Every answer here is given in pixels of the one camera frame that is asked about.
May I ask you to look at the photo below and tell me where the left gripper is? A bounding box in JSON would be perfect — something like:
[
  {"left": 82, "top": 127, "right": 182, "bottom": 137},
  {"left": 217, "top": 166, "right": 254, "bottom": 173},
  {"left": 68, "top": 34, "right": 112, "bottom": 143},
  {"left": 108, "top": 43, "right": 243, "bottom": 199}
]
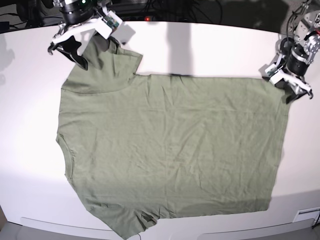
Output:
[{"left": 282, "top": 47, "right": 314, "bottom": 104}]

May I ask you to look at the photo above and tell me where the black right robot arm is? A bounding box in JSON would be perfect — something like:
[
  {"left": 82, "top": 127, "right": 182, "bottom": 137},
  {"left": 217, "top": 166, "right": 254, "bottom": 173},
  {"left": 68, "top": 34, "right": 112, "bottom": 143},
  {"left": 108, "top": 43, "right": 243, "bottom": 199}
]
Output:
[{"left": 47, "top": 0, "right": 96, "bottom": 71}]

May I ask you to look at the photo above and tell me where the green T-shirt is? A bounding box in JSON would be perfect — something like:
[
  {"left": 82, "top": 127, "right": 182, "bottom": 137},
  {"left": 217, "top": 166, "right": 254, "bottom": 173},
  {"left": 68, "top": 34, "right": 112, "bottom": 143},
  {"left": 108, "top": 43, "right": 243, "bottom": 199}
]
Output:
[{"left": 56, "top": 40, "right": 290, "bottom": 239}]

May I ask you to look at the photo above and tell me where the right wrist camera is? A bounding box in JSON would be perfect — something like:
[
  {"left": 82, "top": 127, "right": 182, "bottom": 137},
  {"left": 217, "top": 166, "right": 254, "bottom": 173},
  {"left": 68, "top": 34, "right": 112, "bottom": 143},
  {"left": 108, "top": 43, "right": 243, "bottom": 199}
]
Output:
[{"left": 95, "top": 11, "right": 123, "bottom": 40}]

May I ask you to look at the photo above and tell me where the black power strip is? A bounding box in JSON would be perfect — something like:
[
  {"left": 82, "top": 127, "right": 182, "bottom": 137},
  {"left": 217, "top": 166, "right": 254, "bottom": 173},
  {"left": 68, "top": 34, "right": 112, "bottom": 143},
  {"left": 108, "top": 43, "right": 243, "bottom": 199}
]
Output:
[{"left": 121, "top": 15, "right": 162, "bottom": 22}]

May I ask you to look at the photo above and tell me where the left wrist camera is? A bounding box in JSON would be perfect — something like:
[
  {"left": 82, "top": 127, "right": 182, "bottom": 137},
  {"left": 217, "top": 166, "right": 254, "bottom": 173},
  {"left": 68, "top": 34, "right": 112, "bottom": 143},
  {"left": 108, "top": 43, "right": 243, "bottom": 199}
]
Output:
[{"left": 264, "top": 62, "right": 286, "bottom": 90}]

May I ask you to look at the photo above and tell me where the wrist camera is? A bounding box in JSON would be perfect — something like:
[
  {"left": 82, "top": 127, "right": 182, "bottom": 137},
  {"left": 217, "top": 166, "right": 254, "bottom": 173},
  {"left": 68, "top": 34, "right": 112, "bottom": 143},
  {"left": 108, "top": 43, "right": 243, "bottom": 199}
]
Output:
[
  {"left": 264, "top": 62, "right": 286, "bottom": 90},
  {"left": 95, "top": 11, "right": 123, "bottom": 40}
]

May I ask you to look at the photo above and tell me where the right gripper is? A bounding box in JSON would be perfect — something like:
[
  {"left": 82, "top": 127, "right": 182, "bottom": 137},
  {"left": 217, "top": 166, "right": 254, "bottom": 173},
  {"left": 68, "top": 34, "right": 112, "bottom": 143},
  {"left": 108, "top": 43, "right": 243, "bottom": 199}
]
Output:
[{"left": 47, "top": 3, "right": 98, "bottom": 70}]

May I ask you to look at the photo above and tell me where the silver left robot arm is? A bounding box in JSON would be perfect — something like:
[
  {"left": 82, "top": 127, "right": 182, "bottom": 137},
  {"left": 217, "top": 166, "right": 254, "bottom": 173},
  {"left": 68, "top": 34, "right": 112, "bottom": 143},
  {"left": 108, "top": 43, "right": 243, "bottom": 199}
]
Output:
[{"left": 283, "top": 0, "right": 320, "bottom": 104}]

